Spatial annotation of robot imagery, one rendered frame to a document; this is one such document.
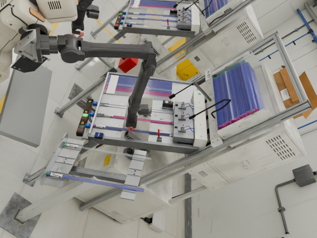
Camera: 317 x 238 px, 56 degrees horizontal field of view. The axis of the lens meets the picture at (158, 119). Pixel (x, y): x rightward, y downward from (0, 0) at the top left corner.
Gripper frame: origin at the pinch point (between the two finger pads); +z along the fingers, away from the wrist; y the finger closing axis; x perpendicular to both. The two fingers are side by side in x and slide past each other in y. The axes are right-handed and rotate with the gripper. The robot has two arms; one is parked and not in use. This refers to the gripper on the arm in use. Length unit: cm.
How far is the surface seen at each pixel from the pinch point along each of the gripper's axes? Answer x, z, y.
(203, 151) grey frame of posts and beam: -46.8, -2.7, -13.8
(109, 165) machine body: 13.0, 32.7, -6.4
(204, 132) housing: -47.6, -7.7, -2.1
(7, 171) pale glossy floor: 85, 44, -13
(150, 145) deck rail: -13.6, 1.1, -10.1
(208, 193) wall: -93, 161, 63
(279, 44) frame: -92, -49, 48
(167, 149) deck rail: -24.8, 3.2, -10.2
